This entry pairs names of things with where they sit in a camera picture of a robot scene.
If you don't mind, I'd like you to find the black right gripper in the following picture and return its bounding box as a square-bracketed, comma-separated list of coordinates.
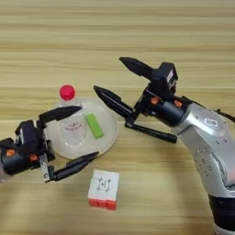
[93, 56, 189, 128]

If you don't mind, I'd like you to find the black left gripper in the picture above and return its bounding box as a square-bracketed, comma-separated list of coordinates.
[0, 106, 100, 183]

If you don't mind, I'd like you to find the clear bottle with red cap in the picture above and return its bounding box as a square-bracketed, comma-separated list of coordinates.
[58, 84, 86, 148]

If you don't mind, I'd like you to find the multicoloured puzzle cube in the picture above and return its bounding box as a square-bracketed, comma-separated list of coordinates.
[87, 169, 120, 211]

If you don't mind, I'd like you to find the green rectangular block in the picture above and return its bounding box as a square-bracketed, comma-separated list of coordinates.
[84, 113, 105, 140]

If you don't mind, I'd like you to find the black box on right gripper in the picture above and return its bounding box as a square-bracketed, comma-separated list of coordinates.
[151, 62, 179, 99]

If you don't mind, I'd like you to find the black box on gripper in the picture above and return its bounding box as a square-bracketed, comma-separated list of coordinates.
[15, 119, 41, 154]
[151, 62, 179, 99]

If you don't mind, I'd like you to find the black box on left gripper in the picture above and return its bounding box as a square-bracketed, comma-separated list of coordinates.
[15, 119, 41, 154]

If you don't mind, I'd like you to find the round beige plate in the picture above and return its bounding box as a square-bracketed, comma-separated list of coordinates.
[45, 96, 119, 161]

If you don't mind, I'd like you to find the black marker pen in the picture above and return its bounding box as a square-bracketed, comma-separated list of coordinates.
[124, 121, 178, 144]

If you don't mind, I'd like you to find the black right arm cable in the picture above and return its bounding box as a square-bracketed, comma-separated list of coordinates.
[214, 108, 235, 124]

